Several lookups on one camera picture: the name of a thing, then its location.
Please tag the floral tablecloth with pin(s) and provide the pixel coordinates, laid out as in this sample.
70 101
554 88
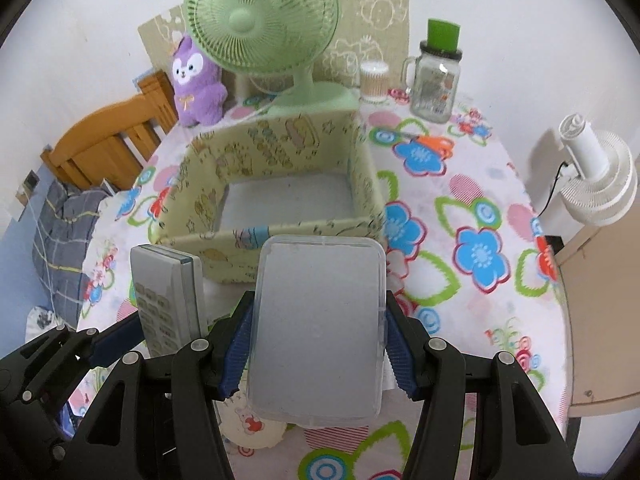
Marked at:
465 255

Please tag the green desk fan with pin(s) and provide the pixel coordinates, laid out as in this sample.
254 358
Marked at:
264 38

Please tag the purple plush toy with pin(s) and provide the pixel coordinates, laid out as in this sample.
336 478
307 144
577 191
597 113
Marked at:
199 93

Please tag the glass mason jar mug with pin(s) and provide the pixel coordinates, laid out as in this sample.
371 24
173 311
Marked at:
431 81

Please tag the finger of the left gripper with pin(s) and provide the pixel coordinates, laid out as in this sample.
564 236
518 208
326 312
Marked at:
117 337

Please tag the yellow cartoon fabric storage box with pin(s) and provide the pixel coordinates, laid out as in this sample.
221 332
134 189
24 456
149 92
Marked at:
265 176

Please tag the grey plaid cloth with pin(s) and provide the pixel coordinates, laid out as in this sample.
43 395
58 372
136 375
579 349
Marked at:
64 231

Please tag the translucent grey plastic case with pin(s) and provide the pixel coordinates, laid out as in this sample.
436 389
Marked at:
318 330

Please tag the green cup on jar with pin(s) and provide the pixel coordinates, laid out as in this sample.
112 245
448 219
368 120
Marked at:
442 35

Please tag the wooden chair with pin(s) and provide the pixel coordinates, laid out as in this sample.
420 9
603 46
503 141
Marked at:
113 143

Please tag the white standing fan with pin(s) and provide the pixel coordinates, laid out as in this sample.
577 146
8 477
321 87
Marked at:
598 181

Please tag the orange handled scissors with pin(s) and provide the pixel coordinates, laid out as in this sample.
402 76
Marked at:
439 145

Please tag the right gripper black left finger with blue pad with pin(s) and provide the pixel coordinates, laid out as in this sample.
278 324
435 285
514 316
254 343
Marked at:
157 416

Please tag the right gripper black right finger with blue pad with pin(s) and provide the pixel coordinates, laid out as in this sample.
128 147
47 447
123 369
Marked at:
515 434

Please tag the round white cartoon lid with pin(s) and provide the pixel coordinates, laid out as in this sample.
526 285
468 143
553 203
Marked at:
239 424

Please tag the beige cartoon board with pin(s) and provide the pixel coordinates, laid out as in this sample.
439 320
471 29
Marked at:
369 30

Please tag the grey remote control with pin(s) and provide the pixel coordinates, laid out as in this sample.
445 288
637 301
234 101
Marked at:
169 290

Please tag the cotton swab container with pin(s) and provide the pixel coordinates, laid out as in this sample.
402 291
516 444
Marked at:
374 76

